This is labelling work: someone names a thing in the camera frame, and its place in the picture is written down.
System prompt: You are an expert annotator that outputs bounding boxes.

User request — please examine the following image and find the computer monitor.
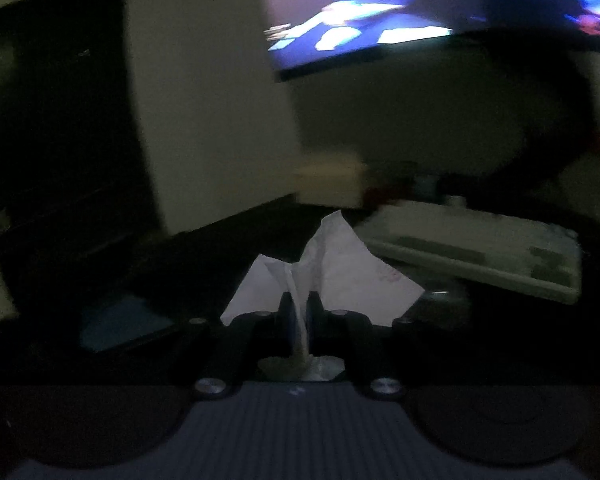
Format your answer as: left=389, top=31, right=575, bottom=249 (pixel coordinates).
left=249, top=0, right=600, bottom=83

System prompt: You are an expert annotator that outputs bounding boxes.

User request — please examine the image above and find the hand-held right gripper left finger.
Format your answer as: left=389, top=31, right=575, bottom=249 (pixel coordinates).
left=180, top=291, right=300, bottom=398

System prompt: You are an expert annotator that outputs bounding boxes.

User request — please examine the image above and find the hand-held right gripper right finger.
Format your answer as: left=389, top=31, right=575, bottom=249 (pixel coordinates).
left=306, top=291, right=417, bottom=398

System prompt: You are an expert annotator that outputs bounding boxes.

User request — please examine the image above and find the beige box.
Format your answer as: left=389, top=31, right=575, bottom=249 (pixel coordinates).
left=294, top=154, right=367, bottom=207

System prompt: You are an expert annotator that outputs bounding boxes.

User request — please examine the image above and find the white computer keyboard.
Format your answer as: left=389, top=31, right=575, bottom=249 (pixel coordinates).
left=354, top=199, right=583, bottom=307

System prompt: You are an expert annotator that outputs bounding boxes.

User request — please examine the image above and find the dark rounded monitor stand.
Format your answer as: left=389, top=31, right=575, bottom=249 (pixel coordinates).
left=425, top=27, right=598, bottom=193

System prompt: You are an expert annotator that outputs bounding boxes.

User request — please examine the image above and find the blue notebook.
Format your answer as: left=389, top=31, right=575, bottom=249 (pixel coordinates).
left=76, top=294, right=177, bottom=355

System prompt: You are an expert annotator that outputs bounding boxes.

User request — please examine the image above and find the white paper tissue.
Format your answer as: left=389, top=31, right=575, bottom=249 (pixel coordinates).
left=220, top=210, right=427, bottom=382

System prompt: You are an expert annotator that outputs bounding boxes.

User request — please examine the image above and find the dark cabinet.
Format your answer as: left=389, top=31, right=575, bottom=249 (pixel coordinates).
left=0, top=0, right=168, bottom=266

